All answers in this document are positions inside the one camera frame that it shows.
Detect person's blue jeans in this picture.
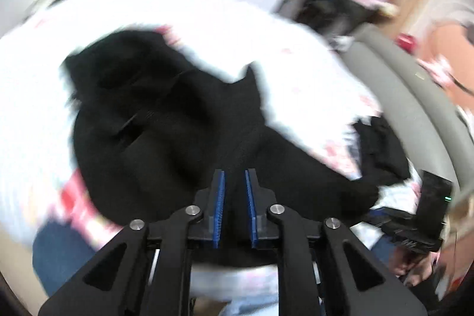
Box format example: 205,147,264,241
33,222,123,298

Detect pink plush toy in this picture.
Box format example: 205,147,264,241
418,57,457,84

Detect pile of black clothes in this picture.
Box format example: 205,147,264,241
353,116,411,187

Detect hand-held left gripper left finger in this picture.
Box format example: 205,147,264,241
39,170,226,316

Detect grey padded bed frame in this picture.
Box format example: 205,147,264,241
341,23,463,198

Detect blue checkered printed bedsheet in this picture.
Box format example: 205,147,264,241
0,0,423,316

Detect red plush toy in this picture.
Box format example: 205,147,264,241
396,35,416,52

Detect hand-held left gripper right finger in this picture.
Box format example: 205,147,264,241
244,170,426,316

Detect black zip jacket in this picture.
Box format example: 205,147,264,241
61,28,380,268

